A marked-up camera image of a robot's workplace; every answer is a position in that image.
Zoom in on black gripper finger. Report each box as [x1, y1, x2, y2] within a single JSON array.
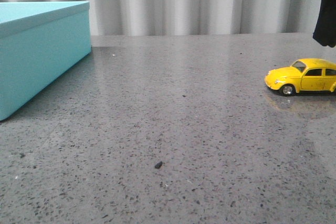
[[312, 0, 335, 48]]

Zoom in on yellow toy beetle car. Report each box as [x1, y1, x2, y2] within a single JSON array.
[[264, 58, 335, 96]]

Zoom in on light blue storage box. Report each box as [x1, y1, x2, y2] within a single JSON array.
[[1, 1, 91, 120]]

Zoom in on small black debris chip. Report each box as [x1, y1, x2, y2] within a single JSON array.
[[154, 161, 163, 169]]

